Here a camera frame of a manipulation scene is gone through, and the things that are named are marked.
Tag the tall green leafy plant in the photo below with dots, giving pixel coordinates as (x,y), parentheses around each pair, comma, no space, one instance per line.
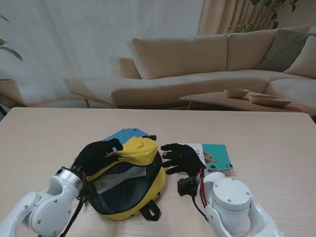
(261,17)

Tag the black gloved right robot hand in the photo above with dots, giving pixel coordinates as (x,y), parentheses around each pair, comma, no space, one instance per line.
(187,160)

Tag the wide shallow wooden bowl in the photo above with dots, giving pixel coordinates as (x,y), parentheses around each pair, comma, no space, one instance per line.
(269,100)

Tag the small deep wooden bowl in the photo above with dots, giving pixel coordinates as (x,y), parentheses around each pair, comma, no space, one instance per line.
(235,93)

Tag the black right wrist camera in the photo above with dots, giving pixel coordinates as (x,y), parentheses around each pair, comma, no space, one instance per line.
(187,186)

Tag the teal and white cover book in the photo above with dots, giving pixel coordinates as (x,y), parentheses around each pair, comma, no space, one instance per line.
(214,155)

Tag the yellow and blue school bag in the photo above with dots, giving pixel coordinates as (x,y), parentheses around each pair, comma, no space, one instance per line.
(143,153)

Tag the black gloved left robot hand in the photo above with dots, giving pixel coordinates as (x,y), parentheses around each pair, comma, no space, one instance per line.
(93,158)

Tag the pale green leafy plant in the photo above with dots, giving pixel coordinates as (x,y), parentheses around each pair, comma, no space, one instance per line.
(12,51)

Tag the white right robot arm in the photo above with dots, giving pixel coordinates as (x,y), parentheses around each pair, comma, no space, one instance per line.
(232,202)

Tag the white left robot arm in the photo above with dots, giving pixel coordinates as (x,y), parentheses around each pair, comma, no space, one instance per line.
(44,207)

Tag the beige curtain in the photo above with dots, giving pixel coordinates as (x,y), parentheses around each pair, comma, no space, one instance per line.
(222,14)

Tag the grey cushion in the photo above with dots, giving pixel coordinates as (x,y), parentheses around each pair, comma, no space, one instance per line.
(281,49)

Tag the beige cushion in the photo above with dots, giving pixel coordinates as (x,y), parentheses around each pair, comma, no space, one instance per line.
(306,64)

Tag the wooden coffee table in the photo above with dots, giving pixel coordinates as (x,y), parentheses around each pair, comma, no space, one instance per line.
(217,100)

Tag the black stand pole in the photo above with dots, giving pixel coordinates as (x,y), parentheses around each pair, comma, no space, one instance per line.
(2,109)

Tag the beige plant pot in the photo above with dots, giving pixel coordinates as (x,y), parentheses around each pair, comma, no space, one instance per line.
(10,93)

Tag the beige sofa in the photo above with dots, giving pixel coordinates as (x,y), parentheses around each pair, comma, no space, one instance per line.
(185,61)

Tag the sheer white curtain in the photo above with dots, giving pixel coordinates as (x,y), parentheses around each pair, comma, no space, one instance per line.
(74,37)

